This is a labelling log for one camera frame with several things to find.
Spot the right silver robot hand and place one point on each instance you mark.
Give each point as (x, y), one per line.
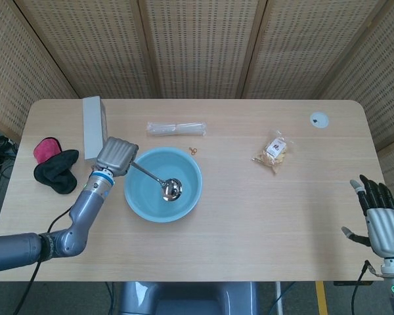
(381, 223)

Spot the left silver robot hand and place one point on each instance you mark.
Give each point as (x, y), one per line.
(116, 155)

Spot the metal ladle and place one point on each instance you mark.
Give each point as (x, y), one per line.
(165, 187)

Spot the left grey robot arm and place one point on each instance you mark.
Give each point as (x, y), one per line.
(69, 226)

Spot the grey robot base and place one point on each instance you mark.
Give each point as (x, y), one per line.
(190, 298)

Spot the light blue bowl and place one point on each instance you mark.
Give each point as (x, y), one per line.
(141, 197)

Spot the white rectangular box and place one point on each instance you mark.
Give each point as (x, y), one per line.
(92, 128)

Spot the black and pink cloth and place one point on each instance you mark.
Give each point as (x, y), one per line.
(56, 167)

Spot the clear plastic tube package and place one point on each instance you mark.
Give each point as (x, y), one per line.
(175, 129)

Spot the small orange rings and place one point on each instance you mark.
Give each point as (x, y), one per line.
(194, 150)

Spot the clear bag of snacks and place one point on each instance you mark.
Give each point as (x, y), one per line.
(275, 151)

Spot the woven folding screen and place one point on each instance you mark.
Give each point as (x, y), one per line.
(197, 46)

